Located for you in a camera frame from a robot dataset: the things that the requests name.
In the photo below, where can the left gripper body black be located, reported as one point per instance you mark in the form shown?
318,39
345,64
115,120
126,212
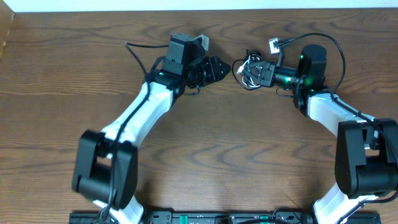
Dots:
207,70

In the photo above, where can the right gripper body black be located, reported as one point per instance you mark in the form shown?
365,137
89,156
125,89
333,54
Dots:
284,76

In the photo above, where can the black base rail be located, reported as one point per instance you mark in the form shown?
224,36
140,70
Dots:
170,217

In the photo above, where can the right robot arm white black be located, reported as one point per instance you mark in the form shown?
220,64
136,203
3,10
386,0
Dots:
366,147

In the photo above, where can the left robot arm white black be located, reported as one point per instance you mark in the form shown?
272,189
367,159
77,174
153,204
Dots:
106,166

